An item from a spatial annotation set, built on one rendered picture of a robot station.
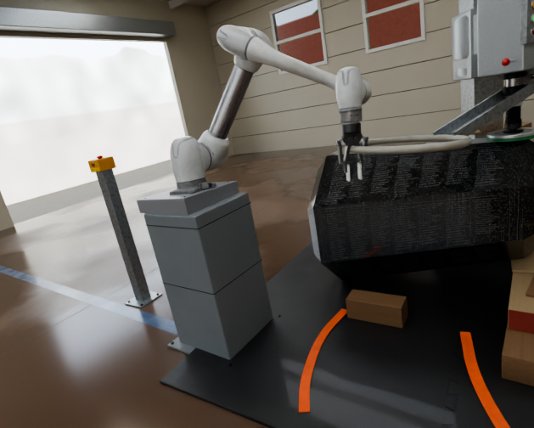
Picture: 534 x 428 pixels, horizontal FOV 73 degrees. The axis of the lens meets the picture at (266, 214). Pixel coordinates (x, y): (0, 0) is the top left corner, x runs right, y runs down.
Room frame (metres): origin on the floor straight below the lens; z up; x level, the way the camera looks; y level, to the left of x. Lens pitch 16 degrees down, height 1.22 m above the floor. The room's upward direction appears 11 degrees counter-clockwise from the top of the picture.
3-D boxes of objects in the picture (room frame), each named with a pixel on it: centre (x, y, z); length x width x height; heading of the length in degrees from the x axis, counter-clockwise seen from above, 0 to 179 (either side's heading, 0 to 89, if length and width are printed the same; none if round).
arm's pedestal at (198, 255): (1.87, 0.35, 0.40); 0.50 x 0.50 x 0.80; 51
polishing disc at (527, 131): (1.72, -1.24, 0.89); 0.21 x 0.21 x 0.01
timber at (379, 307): (1.72, -0.50, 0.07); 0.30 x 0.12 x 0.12; 53
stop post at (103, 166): (2.48, 1.03, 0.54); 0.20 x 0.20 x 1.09; 55
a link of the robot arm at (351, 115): (1.49, -0.41, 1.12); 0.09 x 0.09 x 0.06
